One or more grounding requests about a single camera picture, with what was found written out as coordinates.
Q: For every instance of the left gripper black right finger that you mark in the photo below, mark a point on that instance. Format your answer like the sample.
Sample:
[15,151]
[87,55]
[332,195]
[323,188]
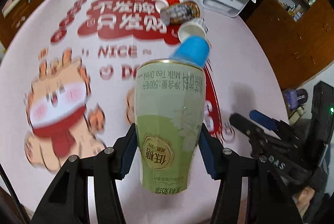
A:
[268,200]

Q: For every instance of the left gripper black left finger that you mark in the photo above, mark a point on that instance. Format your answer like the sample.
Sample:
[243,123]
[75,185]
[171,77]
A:
[66,199]

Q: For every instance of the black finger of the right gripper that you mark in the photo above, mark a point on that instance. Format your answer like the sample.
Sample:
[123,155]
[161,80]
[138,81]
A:
[249,127]
[283,130]

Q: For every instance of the green milk tea cup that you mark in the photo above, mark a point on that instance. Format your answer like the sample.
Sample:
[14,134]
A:
[169,112]

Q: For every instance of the blue plastic cup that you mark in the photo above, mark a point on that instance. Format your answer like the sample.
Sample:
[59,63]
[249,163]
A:
[194,49]

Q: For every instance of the white checkered paper cup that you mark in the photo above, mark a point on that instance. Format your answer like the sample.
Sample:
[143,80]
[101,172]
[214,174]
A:
[194,27]

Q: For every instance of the brown coffee cup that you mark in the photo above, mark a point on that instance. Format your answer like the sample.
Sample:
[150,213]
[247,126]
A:
[179,13]

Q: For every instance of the red and white paper cup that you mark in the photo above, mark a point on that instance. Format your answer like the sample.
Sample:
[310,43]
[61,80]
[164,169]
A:
[161,4]

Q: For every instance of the printed white tablecloth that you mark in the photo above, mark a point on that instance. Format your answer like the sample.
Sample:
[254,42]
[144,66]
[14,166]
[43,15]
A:
[111,39]

